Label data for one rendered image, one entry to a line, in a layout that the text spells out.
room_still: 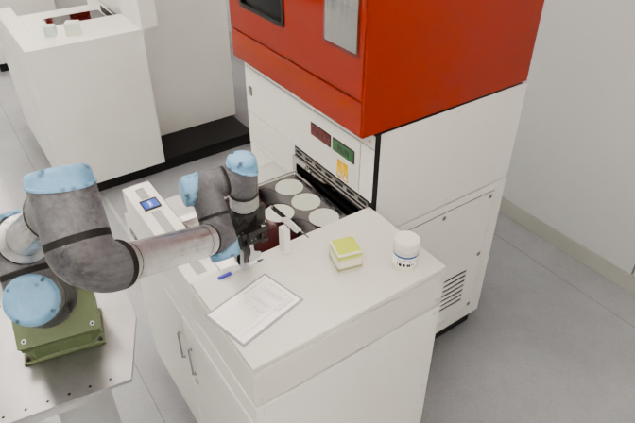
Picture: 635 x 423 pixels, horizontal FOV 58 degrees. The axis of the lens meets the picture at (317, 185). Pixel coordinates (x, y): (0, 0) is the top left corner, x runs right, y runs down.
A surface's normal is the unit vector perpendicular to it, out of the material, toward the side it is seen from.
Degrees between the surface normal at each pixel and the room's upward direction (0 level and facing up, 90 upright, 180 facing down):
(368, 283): 0
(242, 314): 0
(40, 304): 56
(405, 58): 90
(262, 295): 0
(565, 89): 90
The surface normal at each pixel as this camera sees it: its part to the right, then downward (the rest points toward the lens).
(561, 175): -0.83, 0.32
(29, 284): 0.33, -0.04
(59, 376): 0.00, -0.83
